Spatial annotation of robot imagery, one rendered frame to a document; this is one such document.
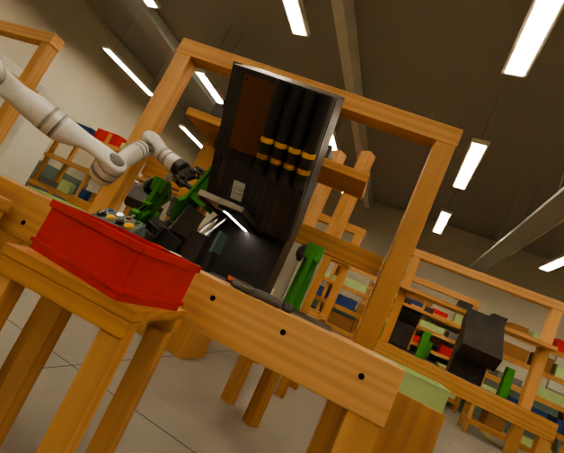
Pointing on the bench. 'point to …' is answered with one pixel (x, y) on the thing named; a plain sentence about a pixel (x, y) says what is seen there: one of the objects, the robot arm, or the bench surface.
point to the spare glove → (262, 296)
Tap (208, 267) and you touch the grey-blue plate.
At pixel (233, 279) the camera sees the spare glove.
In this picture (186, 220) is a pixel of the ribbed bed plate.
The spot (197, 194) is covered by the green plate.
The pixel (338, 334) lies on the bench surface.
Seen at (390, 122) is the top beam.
